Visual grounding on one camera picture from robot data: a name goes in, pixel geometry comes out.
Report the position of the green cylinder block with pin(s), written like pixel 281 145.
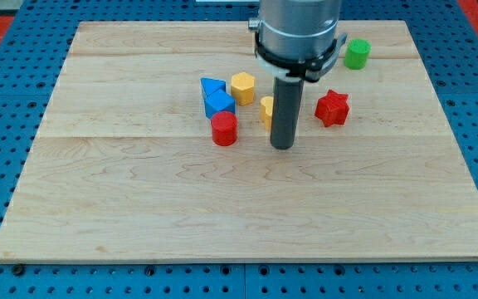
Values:
pixel 357 53

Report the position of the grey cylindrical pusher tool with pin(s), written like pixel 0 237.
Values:
pixel 285 113

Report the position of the wooden board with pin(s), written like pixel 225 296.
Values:
pixel 123 168

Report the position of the yellow hexagon block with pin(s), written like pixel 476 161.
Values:
pixel 243 88

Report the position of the red cylinder block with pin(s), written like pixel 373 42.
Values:
pixel 224 128

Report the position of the blue triangle block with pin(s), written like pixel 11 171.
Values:
pixel 210 85

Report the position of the blue cube block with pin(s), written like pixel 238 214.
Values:
pixel 218 101

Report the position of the yellow heart block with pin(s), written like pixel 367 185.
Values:
pixel 266 111

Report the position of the red star block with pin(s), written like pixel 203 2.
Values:
pixel 333 108

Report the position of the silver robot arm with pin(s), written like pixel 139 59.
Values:
pixel 296 29

